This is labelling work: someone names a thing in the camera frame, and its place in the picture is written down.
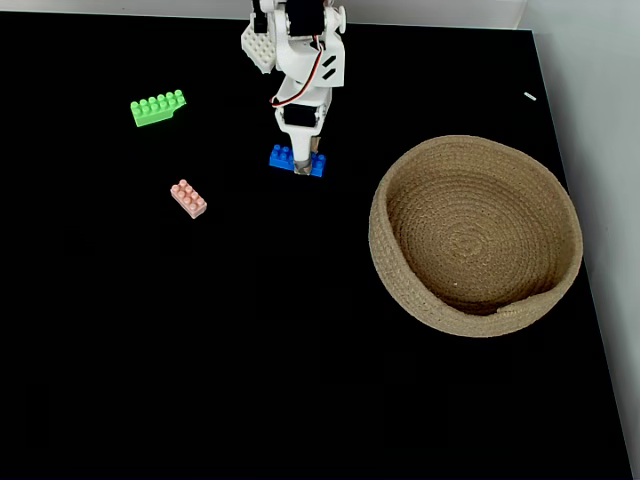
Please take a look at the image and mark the pink lego block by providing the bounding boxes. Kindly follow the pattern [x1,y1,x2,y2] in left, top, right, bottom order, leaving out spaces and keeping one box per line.
[169,178,209,220]

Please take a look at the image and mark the green lego block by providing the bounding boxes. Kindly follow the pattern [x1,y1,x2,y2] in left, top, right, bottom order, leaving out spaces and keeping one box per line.
[129,89,188,128]

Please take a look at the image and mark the woven rope basket tray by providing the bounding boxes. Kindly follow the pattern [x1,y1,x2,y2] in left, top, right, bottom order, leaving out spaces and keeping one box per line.
[368,134,585,339]

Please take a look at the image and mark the blue lego block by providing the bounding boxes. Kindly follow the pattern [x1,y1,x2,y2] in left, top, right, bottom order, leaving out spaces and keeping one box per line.
[268,144,328,179]

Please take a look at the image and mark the red servo cable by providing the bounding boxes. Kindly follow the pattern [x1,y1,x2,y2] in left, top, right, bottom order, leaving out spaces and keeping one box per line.
[270,33,327,107]

